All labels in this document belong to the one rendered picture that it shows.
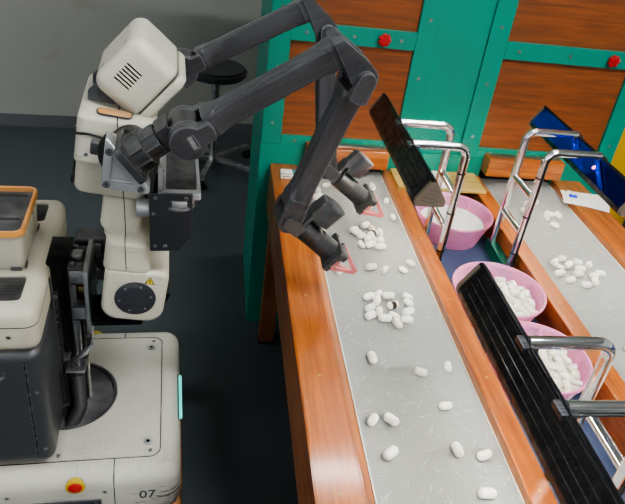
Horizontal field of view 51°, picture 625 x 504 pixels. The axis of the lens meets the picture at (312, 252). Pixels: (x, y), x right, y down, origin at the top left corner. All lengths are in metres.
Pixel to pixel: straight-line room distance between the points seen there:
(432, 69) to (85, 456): 1.65
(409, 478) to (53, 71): 3.61
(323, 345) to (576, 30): 1.49
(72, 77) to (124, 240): 2.86
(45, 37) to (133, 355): 2.59
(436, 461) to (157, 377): 1.05
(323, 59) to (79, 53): 3.16
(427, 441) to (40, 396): 0.95
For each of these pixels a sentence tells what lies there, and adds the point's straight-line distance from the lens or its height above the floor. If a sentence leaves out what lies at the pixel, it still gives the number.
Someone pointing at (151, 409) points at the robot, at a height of 0.28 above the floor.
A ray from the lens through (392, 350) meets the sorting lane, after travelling 1.66.
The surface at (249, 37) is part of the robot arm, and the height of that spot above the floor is 1.33.
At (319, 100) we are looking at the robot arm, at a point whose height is 1.18.
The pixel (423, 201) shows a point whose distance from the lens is 1.66.
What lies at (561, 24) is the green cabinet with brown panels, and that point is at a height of 1.34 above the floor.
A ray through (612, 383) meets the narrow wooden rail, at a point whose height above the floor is 0.76.
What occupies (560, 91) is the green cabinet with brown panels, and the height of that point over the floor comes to 1.11.
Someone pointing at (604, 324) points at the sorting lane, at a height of 0.74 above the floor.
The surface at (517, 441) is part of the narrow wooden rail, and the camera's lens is 1.51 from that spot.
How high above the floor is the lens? 1.80
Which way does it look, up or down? 33 degrees down
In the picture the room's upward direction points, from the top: 8 degrees clockwise
